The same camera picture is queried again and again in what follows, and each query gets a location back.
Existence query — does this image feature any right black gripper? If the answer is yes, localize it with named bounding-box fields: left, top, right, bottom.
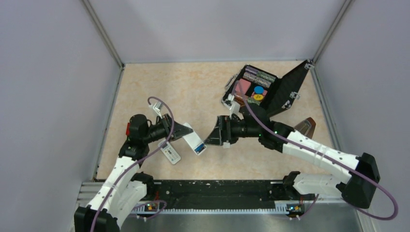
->
left=205, top=115, right=261, bottom=145

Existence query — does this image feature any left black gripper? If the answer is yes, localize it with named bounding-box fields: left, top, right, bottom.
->
left=143, top=113, right=193, bottom=144

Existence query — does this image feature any blue battery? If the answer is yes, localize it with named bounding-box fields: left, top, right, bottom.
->
left=195, top=144, right=206, bottom=154

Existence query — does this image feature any white battery cover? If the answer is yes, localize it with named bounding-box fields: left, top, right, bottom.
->
left=222, top=142, right=231, bottom=149

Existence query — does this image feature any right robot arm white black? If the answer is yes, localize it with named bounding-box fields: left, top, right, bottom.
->
left=204, top=103, right=380, bottom=209

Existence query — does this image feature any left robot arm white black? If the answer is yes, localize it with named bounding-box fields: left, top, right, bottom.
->
left=74, top=114, right=193, bottom=232

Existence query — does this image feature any white remote control with screen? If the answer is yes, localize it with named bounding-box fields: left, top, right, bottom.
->
left=158, top=140, right=181, bottom=165

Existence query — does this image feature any green chip stack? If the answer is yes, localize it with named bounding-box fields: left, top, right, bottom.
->
left=247, top=97, right=261, bottom=105

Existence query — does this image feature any yellow dealer chip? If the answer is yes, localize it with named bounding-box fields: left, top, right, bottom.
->
left=253, top=94, right=264, bottom=101

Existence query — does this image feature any pink card deck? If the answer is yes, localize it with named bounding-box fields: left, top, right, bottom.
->
left=235, top=79, right=251, bottom=94

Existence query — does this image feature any black poker chip case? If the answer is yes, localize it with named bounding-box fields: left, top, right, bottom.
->
left=221, top=59, right=313, bottom=116

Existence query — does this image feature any blue dealer chip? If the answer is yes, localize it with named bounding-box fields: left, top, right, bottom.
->
left=254, top=86, right=264, bottom=95

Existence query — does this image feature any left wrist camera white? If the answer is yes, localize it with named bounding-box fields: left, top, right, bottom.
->
left=148, top=101, right=163, bottom=118

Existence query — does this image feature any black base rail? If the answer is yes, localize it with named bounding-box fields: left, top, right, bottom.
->
left=121, top=179, right=316, bottom=212

